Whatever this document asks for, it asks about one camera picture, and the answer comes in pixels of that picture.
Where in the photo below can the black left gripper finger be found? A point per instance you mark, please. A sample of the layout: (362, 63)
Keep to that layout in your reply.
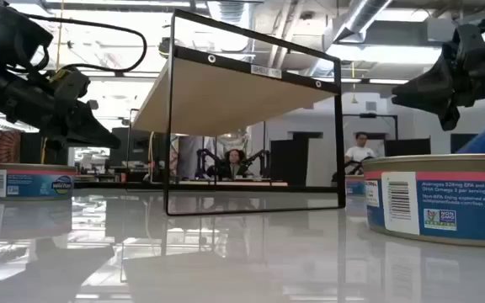
(91, 128)

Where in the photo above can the black cabinet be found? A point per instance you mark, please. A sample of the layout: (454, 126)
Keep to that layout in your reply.
(289, 160)

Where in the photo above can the background wooden table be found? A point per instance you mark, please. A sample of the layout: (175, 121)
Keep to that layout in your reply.
(234, 183)

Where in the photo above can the silver ventilation duct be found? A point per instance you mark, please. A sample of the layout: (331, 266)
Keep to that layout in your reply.
(364, 17)

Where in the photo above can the round black speaker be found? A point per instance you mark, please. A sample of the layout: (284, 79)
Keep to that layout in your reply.
(93, 105)

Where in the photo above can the black background robot arm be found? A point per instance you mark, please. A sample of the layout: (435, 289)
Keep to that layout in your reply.
(202, 157)
(261, 159)
(352, 167)

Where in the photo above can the ceiling light strip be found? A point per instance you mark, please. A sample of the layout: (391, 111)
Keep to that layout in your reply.
(387, 81)

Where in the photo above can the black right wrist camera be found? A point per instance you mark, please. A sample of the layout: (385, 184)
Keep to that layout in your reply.
(470, 40)

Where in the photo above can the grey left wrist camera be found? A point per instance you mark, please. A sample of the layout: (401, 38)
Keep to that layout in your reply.
(76, 88)

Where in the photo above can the black partition panel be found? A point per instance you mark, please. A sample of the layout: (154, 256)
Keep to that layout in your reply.
(135, 151)
(30, 153)
(406, 147)

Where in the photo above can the black aluminium table frame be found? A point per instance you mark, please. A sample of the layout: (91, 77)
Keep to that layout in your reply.
(112, 185)

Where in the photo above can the black wall monitor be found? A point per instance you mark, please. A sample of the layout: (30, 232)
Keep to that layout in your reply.
(461, 143)

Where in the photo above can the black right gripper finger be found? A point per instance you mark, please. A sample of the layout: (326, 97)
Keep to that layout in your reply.
(427, 92)

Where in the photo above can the black gantry frame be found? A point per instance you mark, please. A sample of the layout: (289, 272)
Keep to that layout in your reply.
(369, 114)

